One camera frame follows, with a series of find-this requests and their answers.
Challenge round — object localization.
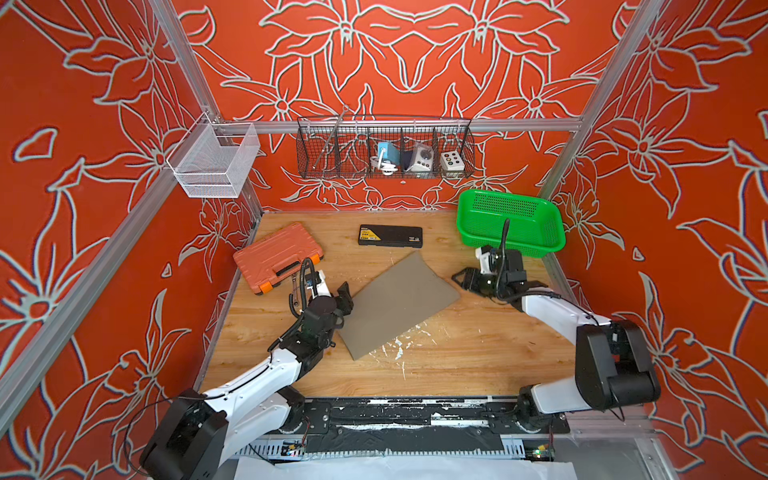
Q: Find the green plastic basket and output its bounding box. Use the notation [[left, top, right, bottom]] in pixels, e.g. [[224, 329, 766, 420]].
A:
[[456, 189, 566, 258]]

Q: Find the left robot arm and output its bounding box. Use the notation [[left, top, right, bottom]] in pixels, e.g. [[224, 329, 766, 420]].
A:
[[139, 282, 354, 479]]

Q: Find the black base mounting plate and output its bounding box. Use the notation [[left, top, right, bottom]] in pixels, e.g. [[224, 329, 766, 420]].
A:
[[248, 397, 571, 454]]

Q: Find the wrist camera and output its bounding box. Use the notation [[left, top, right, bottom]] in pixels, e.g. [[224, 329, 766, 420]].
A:
[[475, 245, 499, 275], [295, 269, 331, 303]]

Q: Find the khaki skirt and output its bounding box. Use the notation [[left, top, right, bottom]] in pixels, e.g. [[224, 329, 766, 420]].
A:
[[340, 252, 460, 361]]

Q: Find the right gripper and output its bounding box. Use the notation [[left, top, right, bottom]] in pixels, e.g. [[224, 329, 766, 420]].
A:
[[449, 267, 507, 300]]

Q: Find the black flat case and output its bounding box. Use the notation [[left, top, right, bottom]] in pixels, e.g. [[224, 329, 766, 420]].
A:
[[357, 224, 423, 249]]

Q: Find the clear plastic wall bin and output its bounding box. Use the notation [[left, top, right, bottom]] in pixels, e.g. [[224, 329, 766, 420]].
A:
[[167, 122, 261, 199]]

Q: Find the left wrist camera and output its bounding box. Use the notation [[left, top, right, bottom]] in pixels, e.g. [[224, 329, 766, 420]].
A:
[[295, 269, 331, 303]]

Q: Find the white dial box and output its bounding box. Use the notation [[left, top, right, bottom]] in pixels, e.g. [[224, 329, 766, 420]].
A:
[[402, 143, 435, 174]]

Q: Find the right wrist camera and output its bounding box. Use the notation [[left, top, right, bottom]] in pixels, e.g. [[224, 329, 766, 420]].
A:
[[475, 245, 499, 275]]

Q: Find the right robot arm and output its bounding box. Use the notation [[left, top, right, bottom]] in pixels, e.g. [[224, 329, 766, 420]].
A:
[[451, 246, 661, 433]]

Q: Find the orange tool case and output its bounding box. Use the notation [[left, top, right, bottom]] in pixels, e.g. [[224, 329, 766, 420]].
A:
[[233, 222, 324, 295]]

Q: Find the blue white device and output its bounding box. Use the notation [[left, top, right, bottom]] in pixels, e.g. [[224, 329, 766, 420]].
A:
[[369, 142, 401, 176]]

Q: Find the white button box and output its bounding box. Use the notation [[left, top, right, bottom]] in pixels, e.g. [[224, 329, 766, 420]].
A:
[[440, 150, 465, 178]]

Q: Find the black wire wall basket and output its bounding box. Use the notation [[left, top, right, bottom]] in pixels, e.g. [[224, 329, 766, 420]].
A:
[[296, 114, 477, 180]]

